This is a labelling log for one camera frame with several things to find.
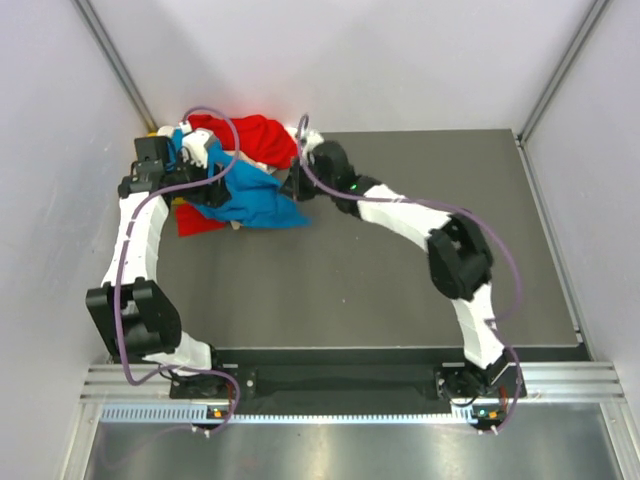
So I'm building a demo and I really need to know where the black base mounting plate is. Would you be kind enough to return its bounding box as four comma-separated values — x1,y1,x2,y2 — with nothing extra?
169,363,527,402

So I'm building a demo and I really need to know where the slotted cable duct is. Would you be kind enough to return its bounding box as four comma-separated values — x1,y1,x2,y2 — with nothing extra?
99,403,506,425

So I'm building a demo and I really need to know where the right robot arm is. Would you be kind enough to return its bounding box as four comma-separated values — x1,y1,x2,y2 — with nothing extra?
281,140,509,405

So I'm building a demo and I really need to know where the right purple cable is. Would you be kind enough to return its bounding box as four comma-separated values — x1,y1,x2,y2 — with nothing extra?
294,113,526,435

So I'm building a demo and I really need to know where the blue t shirt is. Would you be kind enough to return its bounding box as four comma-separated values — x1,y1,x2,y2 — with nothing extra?
191,152,311,229

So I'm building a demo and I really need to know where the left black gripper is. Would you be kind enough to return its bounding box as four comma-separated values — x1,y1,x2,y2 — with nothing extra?
166,151,231,209

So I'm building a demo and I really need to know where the right corner aluminium post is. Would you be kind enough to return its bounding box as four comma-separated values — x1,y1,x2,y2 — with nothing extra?
515,0,612,146

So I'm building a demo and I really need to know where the purple cable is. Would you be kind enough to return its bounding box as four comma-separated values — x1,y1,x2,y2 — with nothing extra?
294,113,526,435
94,105,241,466

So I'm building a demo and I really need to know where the white t shirt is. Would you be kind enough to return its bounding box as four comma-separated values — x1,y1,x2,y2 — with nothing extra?
157,124,312,176

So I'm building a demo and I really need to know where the aluminium frame rail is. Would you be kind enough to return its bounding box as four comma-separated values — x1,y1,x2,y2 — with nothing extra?
79,362,626,401

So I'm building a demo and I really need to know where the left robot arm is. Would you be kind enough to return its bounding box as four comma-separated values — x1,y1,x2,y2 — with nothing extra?
85,127,235,398

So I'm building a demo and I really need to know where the left corner aluminium post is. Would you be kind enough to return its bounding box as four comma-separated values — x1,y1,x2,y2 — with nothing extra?
71,0,158,131

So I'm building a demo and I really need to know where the corner aluminium post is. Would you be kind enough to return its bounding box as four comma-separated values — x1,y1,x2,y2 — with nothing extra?
515,0,612,146
71,0,158,131

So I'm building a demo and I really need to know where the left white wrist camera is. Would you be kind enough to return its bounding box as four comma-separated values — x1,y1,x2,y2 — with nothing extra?
173,128,217,169

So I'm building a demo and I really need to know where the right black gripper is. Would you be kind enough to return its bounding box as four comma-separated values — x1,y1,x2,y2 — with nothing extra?
277,156,336,204

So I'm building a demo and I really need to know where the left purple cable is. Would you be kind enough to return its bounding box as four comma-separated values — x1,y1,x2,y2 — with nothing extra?
94,105,241,466

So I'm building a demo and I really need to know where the red t shirt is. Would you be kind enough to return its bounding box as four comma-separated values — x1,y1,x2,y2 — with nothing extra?
175,114,284,236

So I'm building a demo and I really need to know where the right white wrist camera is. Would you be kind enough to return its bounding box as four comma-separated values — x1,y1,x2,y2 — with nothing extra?
299,129,325,151

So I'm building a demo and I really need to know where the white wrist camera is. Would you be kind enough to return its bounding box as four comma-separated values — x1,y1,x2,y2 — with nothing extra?
299,129,325,151
173,128,217,169

